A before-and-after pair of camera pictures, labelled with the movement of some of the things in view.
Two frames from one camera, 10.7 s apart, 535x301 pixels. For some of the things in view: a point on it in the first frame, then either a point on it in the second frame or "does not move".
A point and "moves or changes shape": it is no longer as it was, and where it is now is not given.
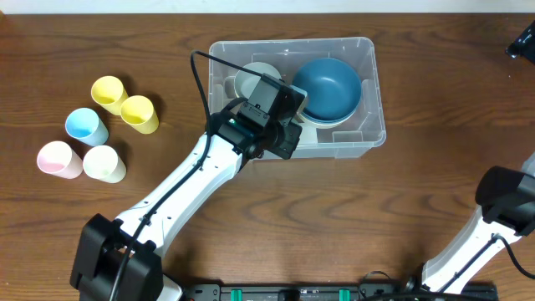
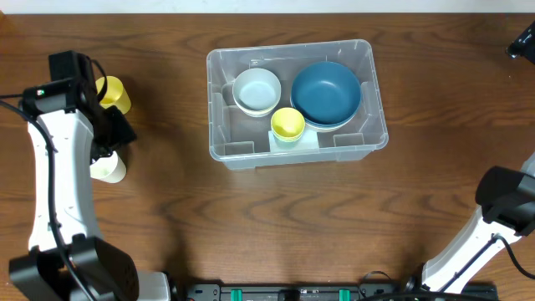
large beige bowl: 327,125 -> 330,130
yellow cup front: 138,111 moves or changes shape
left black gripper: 290,109 -> 115,130
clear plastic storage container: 343,115 does not move
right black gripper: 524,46 does not move
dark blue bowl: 333,89 does not move
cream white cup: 103,163 does not move
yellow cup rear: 108,91 does not move
